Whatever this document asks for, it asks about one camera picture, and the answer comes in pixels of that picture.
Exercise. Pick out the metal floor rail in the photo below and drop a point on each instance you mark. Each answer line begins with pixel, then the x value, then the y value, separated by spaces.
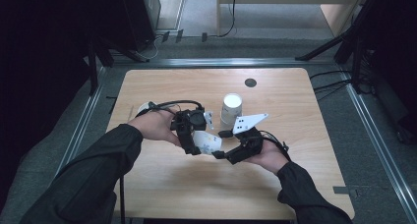
pixel 366 119
pixel 82 125
pixel 223 62

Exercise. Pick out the dark curtain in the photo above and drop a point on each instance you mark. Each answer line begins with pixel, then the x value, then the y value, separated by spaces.
pixel 39 70
pixel 400 53

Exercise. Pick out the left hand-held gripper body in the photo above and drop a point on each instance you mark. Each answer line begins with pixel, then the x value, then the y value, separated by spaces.
pixel 188 122

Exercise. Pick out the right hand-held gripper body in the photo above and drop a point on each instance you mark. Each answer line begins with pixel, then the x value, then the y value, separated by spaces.
pixel 250 145

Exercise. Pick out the stack of white paper cups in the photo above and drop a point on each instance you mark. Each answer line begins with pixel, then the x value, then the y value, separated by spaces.
pixel 231 111

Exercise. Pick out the black tape strip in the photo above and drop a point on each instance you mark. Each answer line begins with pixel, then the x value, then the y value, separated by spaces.
pixel 179 35
pixel 165 36
pixel 204 37

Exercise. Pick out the black round table grommet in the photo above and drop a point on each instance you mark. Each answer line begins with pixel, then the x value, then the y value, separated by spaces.
pixel 250 83

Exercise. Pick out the black metal stand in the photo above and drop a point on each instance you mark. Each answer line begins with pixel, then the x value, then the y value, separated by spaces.
pixel 93 73

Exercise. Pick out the person's left hand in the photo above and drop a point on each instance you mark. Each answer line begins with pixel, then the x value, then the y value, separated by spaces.
pixel 154 125

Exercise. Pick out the black cabinet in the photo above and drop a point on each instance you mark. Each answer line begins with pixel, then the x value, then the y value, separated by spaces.
pixel 137 17

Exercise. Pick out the person's right hand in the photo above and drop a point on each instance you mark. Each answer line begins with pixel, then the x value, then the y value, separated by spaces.
pixel 272 156

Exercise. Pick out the black tripod stand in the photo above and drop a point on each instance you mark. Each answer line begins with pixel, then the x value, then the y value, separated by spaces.
pixel 327 44

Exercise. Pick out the grey tape strip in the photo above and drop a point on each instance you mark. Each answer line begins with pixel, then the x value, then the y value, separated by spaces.
pixel 344 190

